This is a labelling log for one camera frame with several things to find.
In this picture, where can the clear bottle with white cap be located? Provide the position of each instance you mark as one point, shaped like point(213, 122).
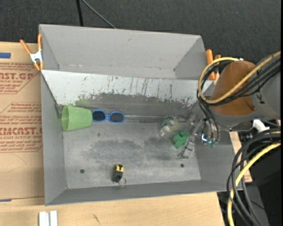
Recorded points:
point(168, 125)

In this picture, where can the green toy block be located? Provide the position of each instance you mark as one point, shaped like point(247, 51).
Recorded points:
point(180, 139)

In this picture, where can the brown cardboard board, red print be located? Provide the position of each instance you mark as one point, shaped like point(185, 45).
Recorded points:
point(19, 126)

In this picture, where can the black and yellow key fob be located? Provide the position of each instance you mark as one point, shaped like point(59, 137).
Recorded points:
point(118, 172)

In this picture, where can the green plastic cup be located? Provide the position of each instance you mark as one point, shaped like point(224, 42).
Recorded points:
point(76, 118)

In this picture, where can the grey metal bin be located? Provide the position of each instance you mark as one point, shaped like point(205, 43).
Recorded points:
point(132, 149)

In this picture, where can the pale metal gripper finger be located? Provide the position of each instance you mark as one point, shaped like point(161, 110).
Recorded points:
point(189, 147)
point(182, 152)

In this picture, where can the black cylinder on white bracket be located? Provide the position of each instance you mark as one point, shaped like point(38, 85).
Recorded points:
point(259, 125)

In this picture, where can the blue sunglasses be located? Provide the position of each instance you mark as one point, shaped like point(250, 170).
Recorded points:
point(115, 116)

